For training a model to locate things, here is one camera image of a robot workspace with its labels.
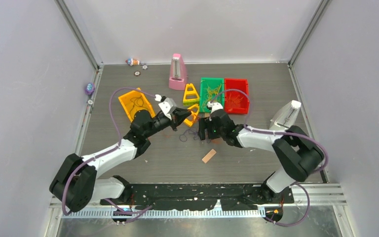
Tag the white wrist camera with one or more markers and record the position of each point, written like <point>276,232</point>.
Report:
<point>166,104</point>
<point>214,106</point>

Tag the pink metronome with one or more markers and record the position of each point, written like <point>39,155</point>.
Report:
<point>178,76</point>

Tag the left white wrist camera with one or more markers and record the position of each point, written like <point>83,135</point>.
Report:
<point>166,104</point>

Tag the small toy figurine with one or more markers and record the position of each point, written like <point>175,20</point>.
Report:
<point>132,62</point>

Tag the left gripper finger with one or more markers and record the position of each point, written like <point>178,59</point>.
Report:
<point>178,121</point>
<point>181,113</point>

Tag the yellow triangle block lower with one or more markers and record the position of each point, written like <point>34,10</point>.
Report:
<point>192,119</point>

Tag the green plastic bin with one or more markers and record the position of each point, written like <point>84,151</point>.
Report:
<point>209,88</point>

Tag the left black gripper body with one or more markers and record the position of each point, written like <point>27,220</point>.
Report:
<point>159,124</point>

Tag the yellow triangle block upper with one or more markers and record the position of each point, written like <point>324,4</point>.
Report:
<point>191,96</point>

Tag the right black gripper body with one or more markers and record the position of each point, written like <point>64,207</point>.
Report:
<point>214,132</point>

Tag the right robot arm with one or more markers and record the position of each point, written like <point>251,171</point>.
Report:
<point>298,154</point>

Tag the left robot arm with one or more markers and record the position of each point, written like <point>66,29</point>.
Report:
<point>76,182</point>

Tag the yellow triangle block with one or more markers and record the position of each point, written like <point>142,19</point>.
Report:
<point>192,119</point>
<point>191,96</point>

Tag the red plastic bin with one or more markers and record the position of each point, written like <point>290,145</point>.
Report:
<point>235,101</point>

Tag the orange plastic bin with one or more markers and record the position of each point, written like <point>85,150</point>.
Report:
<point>135,100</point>

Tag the purple toy ball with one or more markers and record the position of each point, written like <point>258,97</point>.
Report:
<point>89,89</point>

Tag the white metronome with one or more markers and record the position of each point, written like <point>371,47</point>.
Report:
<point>286,116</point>

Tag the flat wooden block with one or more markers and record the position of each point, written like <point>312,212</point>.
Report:
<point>208,156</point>

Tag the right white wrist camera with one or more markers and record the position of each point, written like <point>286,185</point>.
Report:
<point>214,106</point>

